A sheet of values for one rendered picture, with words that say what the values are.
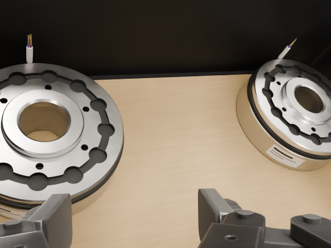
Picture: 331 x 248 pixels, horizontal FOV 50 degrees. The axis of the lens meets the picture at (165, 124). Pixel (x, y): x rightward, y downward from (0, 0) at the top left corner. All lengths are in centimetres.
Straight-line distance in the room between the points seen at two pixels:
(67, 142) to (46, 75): 6
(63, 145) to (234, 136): 15
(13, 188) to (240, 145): 18
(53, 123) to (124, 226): 9
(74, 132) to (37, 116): 4
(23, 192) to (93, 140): 5
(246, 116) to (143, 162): 10
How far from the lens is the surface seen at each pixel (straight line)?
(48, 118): 25
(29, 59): 26
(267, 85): 32
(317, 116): 32
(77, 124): 23
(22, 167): 22
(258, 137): 31
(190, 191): 27
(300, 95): 35
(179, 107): 31
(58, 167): 22
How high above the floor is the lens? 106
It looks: 52 degrees down
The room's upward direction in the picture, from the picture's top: 30 degrees clockwise
